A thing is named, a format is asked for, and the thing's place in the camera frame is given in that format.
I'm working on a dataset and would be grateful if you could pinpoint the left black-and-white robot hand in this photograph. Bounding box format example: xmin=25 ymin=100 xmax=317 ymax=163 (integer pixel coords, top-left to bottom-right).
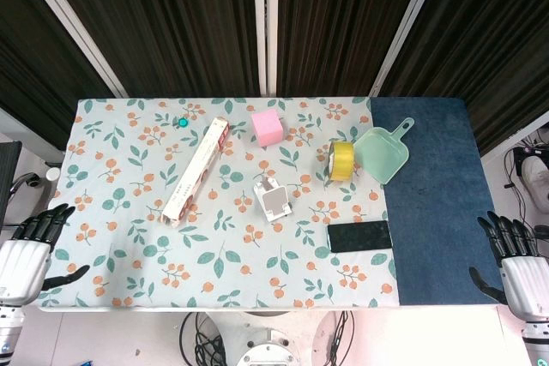
xmin=0 ymin=202 xmax=91 ymax=307

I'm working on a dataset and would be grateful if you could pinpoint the right black-and-white robot hand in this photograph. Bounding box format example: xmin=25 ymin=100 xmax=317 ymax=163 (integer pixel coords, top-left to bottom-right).
xmin=468 ymin=210 xmax=549 ymax=322

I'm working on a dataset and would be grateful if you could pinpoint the black smartphone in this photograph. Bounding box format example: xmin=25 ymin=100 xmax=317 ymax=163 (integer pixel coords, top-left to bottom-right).
xmin=326 ymin=219 xmax=394 ymax=255

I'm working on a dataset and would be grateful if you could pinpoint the silver robot base column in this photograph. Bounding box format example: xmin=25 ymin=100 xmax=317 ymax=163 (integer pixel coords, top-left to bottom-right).
xmin=235 ymin=326 xmax=298 ymax=366

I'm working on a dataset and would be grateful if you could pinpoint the white phone stand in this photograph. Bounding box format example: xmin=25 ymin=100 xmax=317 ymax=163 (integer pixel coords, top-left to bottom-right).
xmin=252 ymin=176 xmax=294 ymax=224

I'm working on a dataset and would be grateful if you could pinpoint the white sneaker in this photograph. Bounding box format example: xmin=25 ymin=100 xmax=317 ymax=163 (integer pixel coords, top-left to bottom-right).
xmin=520 ymin=154 xmax=549 ymax=215

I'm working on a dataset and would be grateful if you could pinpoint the dark blue table mat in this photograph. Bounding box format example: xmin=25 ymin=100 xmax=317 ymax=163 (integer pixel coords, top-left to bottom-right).
xmin=369 ymin=97 xmax=522 ymax=308

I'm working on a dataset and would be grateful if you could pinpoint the floral fruit-print tablecloth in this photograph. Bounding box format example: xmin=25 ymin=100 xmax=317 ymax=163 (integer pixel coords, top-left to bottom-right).
xmin=37 ymin=97 xmax=402 ymax=311

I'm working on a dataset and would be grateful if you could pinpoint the black floor device box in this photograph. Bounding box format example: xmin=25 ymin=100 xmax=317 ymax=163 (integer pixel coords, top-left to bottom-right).
xmin=512 ymin=146 xmax=542 ymax=162

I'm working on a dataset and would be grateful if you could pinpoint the mint green plastic scoop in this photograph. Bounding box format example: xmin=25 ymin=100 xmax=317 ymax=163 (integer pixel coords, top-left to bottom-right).
xmin=353 ymin=116 xmax=416 ymax=186

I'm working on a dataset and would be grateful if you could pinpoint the long white-and-red cardboard box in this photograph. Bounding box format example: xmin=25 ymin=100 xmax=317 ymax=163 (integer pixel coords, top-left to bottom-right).
xmin=160 ymin=116 xmax=231 ymax=230

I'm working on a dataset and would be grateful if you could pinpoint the dark pleated curtain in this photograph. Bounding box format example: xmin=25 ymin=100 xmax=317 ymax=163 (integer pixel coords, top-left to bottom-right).
xmin=37 ymin=0 xmax=263 ymax=99
xmin=276 ymin=0 xmax=431 ymax=98
xmin=0 ymin=0 xmax=118 ymax=149
xmin=378 ymin=0 xmax=549 ymax=156

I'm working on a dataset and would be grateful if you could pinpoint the yellow tape roll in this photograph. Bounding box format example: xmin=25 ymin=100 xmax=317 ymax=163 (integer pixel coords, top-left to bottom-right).
xmin=327 ymin=139 xmax=357 ymax=183

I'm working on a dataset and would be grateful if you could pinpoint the pink foam cube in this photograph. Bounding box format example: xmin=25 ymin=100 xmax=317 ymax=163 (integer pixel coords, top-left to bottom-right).
xmin=250 ymin=110 xmax=286 ymax=149

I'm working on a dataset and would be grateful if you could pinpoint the black braided cable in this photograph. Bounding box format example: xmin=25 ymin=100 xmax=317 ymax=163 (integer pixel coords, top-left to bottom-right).
xmin=327 ymin=309 xmax=357 ymax=366

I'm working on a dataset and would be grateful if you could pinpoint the black coiled cable bundle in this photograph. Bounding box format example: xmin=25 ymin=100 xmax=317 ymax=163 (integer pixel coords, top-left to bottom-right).
xmin=178 ymin=310 xmax=229 ymax=366

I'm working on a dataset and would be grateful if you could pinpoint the white slanted frame post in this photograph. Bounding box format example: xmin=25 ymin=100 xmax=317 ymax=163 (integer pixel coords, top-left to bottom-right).
xmin=11 ymin=0 xmax=129 ymax=99
xmin=367 ymin=0 xmax=448 ymax=98

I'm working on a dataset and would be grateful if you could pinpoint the white double upright frame post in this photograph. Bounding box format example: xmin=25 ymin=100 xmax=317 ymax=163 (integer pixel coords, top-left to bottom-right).
xmin=251 ymin=0 xmax=281 ymax=98

